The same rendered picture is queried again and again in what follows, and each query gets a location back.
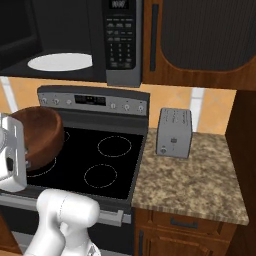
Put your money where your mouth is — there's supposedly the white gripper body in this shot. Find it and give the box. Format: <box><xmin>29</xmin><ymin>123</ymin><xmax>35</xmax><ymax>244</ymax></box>
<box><xmin>0</xmin><ymin>114</ymin><xmax>29</xmax><ymax>194</ymax></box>

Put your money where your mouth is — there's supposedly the brown wooden bowl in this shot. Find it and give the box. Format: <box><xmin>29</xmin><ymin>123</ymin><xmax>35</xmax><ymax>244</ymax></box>
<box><xmin>7</xmin><ymin>105</ymin><xmax>65</xmax><ymax>173</ymax></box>

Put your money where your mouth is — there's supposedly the white microwave turntable plate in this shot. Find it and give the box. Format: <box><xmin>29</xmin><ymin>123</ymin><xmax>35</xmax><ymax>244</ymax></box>
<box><xmin>26</xmin><ymin>52</ymin><xmax>94</xmax><ymax>73</ymax></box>

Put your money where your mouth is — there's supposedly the black microwave oven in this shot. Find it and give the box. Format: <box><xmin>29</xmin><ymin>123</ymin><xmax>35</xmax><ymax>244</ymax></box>
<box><xmin>0</xmin><ymin>0</ymin><xmax>145</xmax><ymax>89</ymax></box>

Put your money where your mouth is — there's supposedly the brown wooden base cupboard door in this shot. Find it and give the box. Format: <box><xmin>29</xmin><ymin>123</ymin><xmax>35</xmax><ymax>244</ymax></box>
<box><xmin>134</xmin><ymin>225</ymin><xmax>235</xmax><ymax>256</ymax></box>

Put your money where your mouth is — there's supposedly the brown cupboard door dark panel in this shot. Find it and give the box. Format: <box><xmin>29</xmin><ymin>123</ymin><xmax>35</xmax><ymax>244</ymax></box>
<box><xmin>142</xmin><ymin>0</ymin><xmax>256</xmax><ymax>92</ymax></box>

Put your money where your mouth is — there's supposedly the black electric stove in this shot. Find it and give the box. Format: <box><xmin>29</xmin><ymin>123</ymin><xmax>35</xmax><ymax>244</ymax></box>
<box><xmin>0</xmin><ymin>84</ymin><xmax>151</xmax><ymax>256</ymax></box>

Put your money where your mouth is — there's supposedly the brown wooden cabinet corner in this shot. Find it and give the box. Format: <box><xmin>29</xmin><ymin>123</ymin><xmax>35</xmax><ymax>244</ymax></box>
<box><xmin>0</xmin><ymin>213</ymin><xmax>24</xmax><ymax>256</ymax></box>

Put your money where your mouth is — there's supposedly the silver toaster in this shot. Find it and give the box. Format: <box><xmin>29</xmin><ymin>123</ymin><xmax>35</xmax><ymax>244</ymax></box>
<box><xmin>155</xmin><ymin>107</ymin><xmax>194</xmax><ymax>160</ymax></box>

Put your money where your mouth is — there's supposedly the brown wooden drawer front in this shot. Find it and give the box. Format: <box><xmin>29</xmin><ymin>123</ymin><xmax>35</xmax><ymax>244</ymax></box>
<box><xmin>150</xmin><ymin>209</ymin><xmax>222</xmax><ymax>235</ymax></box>

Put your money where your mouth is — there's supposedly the tall brown wooden cabinet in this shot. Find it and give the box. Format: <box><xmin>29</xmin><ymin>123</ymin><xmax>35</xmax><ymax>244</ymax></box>
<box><xmin>224</xmin><ymin>89</ymin><xmax>256</xmax><ymax>256</ymax></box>

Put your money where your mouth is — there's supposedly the silver oven door handle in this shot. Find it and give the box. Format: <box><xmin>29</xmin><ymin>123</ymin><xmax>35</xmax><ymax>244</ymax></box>
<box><xmin>0</xmin><ymin>192</ymin><xmax>125</xmax><ymax>228</ymax></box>

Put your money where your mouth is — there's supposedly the short dark cupboard handle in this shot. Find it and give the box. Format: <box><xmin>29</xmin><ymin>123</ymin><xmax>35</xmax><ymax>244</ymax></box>
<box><xmin>138</xmin><ymin>229</ymin><xmax>145</xmax><ymax>256</ymax></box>

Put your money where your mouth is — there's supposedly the dark drawer handle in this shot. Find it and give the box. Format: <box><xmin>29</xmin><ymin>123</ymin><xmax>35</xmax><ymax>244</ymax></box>
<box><xmin>169</xmin><ymin>217</ymin><xmax>200</xmax><ymax>230</ymax></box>

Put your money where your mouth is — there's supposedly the long dark cupboard handle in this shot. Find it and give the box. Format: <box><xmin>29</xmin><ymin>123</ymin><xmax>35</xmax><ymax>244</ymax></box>
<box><xmin>149</xmin><ymin>3</ymin><xmax>160</xmax><ymax>73</ymax></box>

